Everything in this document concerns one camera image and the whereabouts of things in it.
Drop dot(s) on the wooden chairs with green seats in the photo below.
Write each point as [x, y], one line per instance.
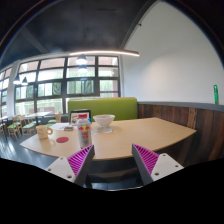
[14, 128]

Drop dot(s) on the white paper sheet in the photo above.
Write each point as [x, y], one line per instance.
[59, 126]

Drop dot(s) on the flat round red coaster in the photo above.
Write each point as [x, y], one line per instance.
[62, 139]

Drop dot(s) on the black pendant lamps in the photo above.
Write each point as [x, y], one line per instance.
[81, 60]

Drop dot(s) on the green upholstered bench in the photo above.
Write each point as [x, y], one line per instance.
[113, 108]

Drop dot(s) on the cream yellow mug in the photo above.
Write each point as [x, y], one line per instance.
[42, 132]

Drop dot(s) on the white bowl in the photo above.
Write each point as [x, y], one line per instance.
[104, 120]

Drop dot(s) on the long linear ceiling light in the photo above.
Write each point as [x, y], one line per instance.
[106, 52]

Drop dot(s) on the white red-capped drink bottle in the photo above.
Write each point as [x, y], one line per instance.
[84, 133]

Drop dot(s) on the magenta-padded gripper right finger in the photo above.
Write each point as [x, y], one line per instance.
[160, 165]

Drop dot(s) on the wooden dining table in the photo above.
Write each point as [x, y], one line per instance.
[38, 114]

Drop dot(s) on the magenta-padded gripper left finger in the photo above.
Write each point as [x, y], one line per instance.
[63, 166]

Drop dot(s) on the black-framed window wall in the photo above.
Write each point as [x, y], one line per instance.
[50, 75]

